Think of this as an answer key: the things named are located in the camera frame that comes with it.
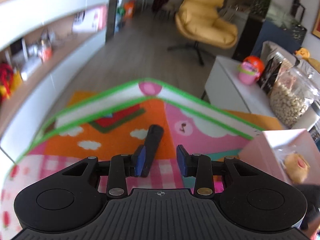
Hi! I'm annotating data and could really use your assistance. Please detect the dark blue cabinet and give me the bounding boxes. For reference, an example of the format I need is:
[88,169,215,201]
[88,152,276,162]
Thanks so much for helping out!
[232,0,307,61]

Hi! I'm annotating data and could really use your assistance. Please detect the glass jar of nuts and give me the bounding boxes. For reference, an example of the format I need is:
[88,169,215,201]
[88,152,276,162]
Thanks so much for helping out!
[270,67,319,128]

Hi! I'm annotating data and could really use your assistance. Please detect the colourful cartoon play mat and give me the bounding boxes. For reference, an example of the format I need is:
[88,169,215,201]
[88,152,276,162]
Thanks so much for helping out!
[1,79,267,239]

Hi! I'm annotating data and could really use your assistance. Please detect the white wall shelf unit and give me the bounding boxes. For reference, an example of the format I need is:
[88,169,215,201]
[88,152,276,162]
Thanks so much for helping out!
[1,0,109,162]

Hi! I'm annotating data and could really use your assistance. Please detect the yellow plush toy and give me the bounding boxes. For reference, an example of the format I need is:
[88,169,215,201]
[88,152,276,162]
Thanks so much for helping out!
[284,152,310,184]

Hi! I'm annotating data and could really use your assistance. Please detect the yellow lounge chair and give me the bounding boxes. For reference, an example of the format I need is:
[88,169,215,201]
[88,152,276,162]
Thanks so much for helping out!
[166,0,239,67]

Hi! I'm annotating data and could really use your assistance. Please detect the pink cardboard box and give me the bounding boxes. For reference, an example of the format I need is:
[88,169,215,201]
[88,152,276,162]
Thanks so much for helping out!
[238,129,319,185]

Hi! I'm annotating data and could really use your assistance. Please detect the orange round toy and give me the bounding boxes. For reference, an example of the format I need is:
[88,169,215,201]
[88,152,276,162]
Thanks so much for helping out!
[244,55,265,78]

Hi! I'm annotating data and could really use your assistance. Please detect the pink toy bucket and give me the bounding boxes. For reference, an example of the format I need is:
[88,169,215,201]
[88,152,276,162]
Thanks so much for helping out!
[238,62,260,85]

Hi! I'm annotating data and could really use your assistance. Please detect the black rectangular object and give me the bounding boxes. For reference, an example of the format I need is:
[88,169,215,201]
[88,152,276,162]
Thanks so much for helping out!
[140,125,164,178]

